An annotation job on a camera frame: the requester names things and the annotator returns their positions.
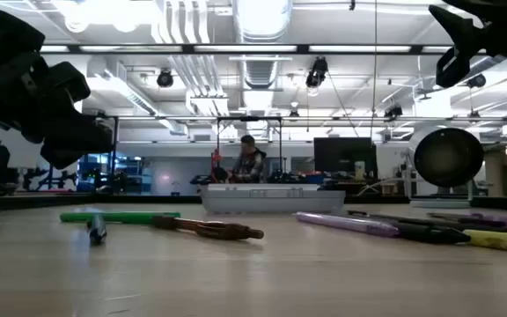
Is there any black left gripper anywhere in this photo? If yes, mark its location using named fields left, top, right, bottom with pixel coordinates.
left=0, top=6, right=114, bottom=171

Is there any green pen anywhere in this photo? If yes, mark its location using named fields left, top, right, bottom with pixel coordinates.
left=59, top=211, right=181, bottom=225

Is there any dark blue pen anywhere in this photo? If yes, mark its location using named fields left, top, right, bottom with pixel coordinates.
left=85, top=210, right=108, bottom=247

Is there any thin black pen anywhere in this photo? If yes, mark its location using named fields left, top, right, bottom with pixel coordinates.
left=376, top=212, right=507, bottom=233

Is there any brown pen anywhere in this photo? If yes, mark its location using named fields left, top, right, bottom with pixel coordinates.
left=150, top=214, right=265, bottom=241

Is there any thick black marker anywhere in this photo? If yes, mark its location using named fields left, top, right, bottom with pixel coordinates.
left=348, top=210, right=473, bottom=246

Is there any yellow pen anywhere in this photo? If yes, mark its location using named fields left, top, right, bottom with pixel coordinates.
left=463, top=228, right=507, bottom=256

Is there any purple pen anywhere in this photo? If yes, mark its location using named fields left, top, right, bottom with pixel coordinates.
left=295, top=211, right=400, bottom=239

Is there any clear plastic supply box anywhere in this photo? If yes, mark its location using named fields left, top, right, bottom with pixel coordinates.
left=200, top=183, right=347, bottom=216

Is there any black ceiling spotlight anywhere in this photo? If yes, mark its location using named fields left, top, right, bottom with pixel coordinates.
left=156, top=69, right=175, bottom=89

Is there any black overhead light bar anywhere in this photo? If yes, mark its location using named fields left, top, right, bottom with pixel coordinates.
left=40, top=43, right=453, bottom=55

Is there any black monitor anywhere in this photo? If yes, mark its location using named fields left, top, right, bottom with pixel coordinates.
left=313, top=136, right=378, bottom=180

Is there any person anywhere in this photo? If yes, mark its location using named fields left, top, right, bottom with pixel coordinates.
left=230, top=134, right=268, bottom=184

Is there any black aluminium table frame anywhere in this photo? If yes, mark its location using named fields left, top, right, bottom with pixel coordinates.
left=0, top=192, right=507, bottom=212

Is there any black overhead camera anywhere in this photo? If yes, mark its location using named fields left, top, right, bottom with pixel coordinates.
left=305, top=55, right=330, bottom=90

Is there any silver ceiling duct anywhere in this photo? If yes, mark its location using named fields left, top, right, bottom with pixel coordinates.
left=232, top=0, right=295, bottom=90

